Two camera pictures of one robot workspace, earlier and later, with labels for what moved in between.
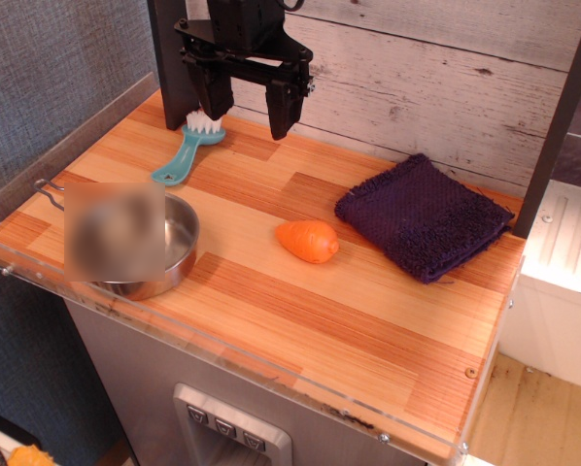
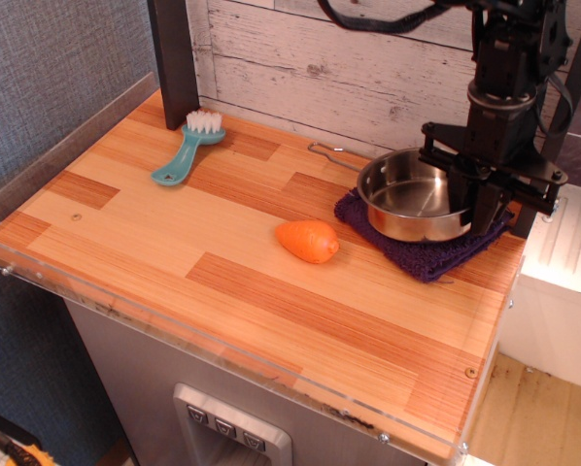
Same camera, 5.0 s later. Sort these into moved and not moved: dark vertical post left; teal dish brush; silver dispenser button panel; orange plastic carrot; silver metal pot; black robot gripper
Moved: black robot gripper; silver metal pot
Not moved: dark vertical post left; orange plastic carrot; teal dish brush; silver dispenser button panel
